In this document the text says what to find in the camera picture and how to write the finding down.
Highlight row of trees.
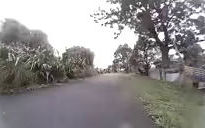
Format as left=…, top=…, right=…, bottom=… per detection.
left=0, top=17, right=51, bottom=49
left=111, top=34, right=164, bottom=76

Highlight grey asphalt road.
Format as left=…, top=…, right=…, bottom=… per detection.
left=0, top=72, right=158, bottom=128

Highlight large dark tree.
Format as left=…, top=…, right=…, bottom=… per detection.
left=91, top=0, right=205, bottom=81

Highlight green leafy bushes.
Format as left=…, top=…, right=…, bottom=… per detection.
left=0, top=41, right=98, bottom=91

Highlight wooden fence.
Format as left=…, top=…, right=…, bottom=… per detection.
left=181, top=65, right=205, bottom=90

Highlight pale wall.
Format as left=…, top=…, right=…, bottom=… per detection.
left=149, top=68, right=182, bottom=83

